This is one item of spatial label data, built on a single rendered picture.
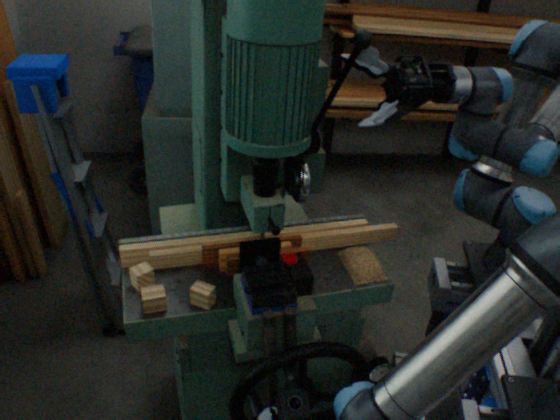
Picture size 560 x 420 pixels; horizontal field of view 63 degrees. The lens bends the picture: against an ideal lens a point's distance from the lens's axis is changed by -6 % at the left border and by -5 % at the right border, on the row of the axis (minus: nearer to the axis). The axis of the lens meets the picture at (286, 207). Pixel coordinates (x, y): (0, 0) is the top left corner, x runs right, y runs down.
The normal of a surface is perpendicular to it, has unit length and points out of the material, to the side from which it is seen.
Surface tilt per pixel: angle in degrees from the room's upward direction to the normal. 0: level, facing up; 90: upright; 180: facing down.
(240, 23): 90
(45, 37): 90
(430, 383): 66
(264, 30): 90
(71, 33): 90
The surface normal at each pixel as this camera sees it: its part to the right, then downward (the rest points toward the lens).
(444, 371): -0.34, 0.09
